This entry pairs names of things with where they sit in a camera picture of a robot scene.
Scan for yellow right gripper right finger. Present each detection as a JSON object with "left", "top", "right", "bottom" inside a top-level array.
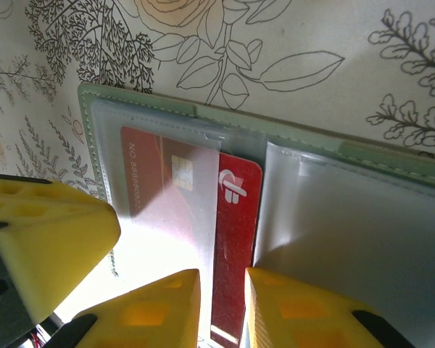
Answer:
[{"left": 240, "top": 267, "right": 420, "bottom": 348}]

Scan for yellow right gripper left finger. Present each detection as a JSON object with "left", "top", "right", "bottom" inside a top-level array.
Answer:
[{"left": 52, "top": 268, "right": 201, "bottom": 348}]

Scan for red credit card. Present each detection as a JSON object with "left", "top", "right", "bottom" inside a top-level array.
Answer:
[{"left": 119, "top": 125, "right": 264, "bottom": 345}]

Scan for green card holder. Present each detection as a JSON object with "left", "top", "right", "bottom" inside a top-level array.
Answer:
[{"left": 78, "top": 82, "right": 435, "bottom": 348}]

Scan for floral tablecloth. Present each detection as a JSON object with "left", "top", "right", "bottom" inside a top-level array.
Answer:
[{"left": 0, "top": 0, "right": 435, "bottom": 204}]

